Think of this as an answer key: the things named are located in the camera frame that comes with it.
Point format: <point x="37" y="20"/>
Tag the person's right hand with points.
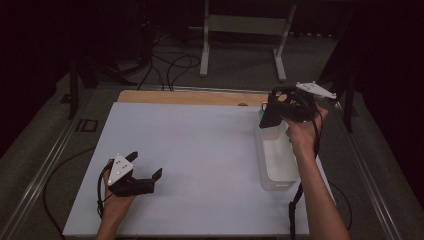
<point x="305" y="136"/>

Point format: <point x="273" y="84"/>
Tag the black stand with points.
<point x="74" y="90"/>
<point x="348" y="110"/>

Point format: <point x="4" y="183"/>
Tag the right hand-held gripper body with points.
<point x="301" y="110"/>

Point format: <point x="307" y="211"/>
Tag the metal frame rail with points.
<point x="40" y="176"/>
<point x="206" y="89"/>
<point x="370" y="186"/>

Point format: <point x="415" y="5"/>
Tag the white table cover sheet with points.
<point x="206" y="200"/>

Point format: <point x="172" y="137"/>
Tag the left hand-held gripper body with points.
<point x="120" y="170"/>

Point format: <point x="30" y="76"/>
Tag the white metal stand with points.
<point x="246" y="25"/>

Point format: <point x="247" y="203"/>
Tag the white plastic bin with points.
<point x="278" y="163"/>

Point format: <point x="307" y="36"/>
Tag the person's left hand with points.
<point x="115" y="208"/>

